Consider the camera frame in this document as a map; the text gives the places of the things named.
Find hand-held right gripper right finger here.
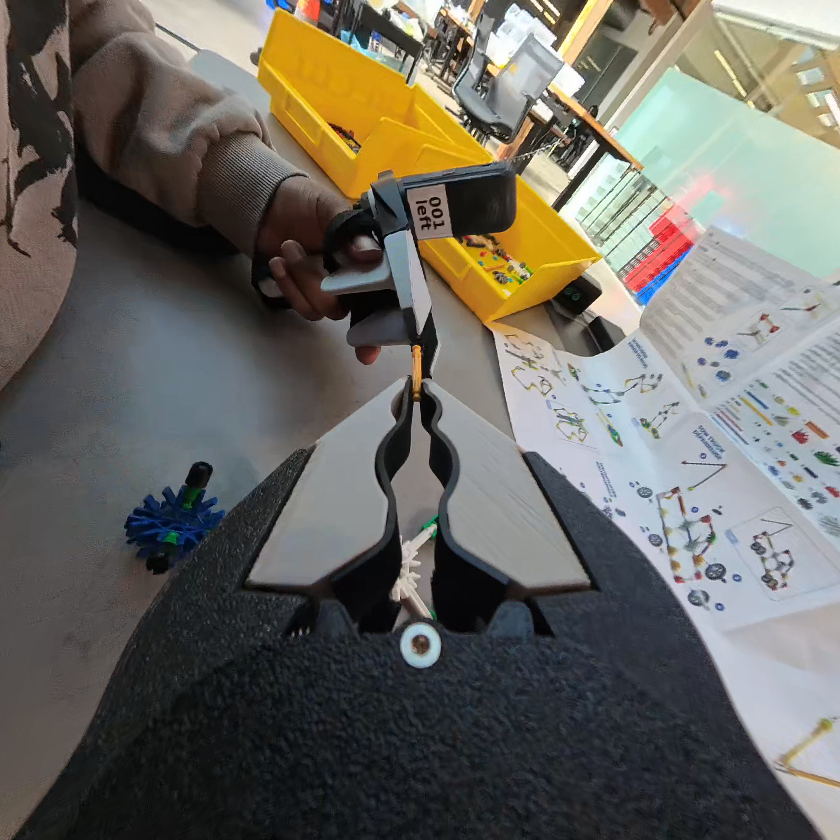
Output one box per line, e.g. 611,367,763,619
423,381,594,628

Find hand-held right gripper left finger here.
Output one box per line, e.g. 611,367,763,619
245,381,414,628

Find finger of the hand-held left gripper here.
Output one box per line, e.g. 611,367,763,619
381,224,437,384
420,306,442,385

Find yellow plastic bin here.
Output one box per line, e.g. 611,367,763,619
394,125,605,325
256,11,460,200

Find colourful rod connector toy model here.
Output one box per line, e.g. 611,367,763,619
122,460,447,618

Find person's left forearm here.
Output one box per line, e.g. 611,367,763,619
66,0,309,257

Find person's left hand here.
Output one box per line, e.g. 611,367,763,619
256,178,391,366

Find pile of small building parts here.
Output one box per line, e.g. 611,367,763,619
453,234,536,290

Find grey office chair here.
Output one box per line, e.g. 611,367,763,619
453,29,568,145

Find wooden office table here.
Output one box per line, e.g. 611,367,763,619
545,86,647,211

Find black box with green light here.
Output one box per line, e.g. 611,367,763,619
549,272,605,320

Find black flat box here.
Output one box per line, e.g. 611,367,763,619
584,315,631,355

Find red plastic bin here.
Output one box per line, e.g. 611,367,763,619
617,204,703,296

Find white building instruction sheet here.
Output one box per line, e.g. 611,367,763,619
493,230,840,815

